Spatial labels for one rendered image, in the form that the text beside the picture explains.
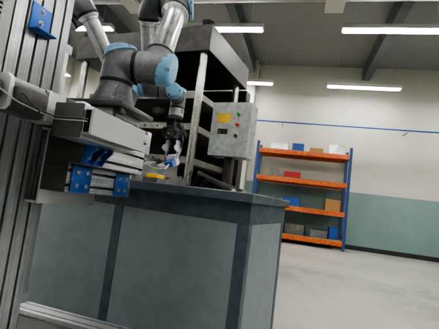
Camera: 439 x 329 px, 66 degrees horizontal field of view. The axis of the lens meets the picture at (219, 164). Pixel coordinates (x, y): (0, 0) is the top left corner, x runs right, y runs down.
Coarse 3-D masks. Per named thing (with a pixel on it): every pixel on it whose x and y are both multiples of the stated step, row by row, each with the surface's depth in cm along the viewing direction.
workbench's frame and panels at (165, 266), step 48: (144, 192) 158; (192, 192) 143; (48, 240) 178; (96, 240) 166; (144, 240) 155; (192, 240) 145; (240, 240) 137; (48, 288) 173; (96, 288) 162; (144, 288) 151; (192, 288) 142; (240, 288) 134
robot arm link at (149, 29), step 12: (144, 0) 144; (156, 0) 142; (144, 12) 146; (156, 12) 146; (144, 24) 149; (156, 24) 151; (144, 36) 151; (144, 48) 154; (144, 84) 162; (144, 96) 165; (156, 96) 164
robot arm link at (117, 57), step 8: (112, 48) 119; (120, 48) 119; (128, 48) 120; (136, 48) 124; (104, 56) 121; (112, 56) 119; (120, 56) 119; (128, 56) 119; (104, 64) 120; (112, 64) 118; (120, 64) 118; (128, 64) 118; (104, 72) 119; (112, 72) 118; (120, 72) 119; (128, 72) 119; (128, 80) 121
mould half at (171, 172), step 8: (144, 168) 170; (152, 168) 176; (160, 168) 183; (168, 168) 190; (176, 168) 198; (136, 176) 164; (168, 176) 190; (176, 176) 199; (176, 184) 200; (184, 184) 208
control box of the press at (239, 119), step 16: (224, 112) 248; (240, 112) 242; (256, 112) 251; (224, 128) 246; (240, 128) 241; (208, 144) 249; (224, 144) 244; (240, 144) 239; (224, 160) 248; (224, 176) 246
